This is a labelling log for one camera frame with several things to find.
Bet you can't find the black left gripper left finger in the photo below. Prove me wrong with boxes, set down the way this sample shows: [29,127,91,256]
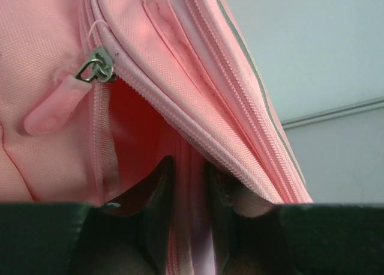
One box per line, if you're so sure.
[1,156,174,274]

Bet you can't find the pink student backpack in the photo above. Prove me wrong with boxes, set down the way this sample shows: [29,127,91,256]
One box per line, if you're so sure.
[1,0,311,274]

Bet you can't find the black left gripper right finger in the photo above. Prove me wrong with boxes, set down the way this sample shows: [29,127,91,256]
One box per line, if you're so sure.
[205,163,383,274]

